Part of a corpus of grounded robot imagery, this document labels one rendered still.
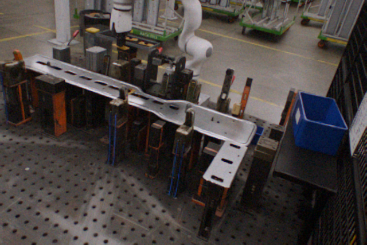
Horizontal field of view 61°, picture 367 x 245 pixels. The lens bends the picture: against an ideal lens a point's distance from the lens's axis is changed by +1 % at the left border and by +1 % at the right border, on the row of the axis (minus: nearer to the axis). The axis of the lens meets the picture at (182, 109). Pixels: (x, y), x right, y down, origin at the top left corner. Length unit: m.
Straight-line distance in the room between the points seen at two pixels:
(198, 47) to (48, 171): 1.04
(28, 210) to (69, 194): 0.16
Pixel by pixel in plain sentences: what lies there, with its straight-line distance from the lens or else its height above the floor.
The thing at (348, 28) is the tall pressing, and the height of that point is 0.52.
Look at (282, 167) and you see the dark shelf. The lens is 1.23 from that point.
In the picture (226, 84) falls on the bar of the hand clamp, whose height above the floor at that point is 1.13.
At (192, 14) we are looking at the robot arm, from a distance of 1.80.
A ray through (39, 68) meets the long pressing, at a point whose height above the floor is 1.00.
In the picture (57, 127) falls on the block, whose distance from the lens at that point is 1.75.
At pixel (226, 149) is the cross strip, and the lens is 1.28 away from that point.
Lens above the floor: 1.71
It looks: 28 degrees down
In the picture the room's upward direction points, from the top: 9 degrees clockwise
